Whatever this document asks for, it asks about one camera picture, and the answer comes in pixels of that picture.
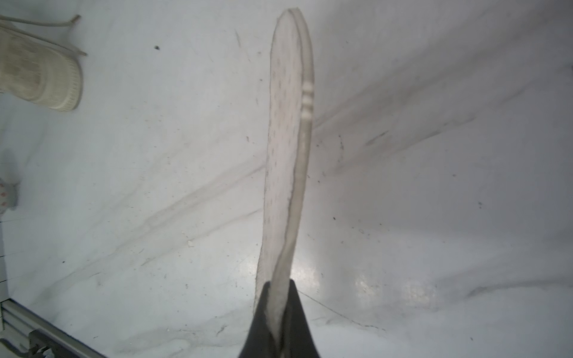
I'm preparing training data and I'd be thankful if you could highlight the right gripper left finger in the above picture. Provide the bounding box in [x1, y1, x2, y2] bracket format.
[238, 281, 278, 358]

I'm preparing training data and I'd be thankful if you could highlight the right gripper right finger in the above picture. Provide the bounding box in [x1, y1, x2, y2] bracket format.
[282, 280, 320, 358]

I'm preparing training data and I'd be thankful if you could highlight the aluminium rail frame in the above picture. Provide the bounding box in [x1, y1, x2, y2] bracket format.
[1, 299, 105, 358]

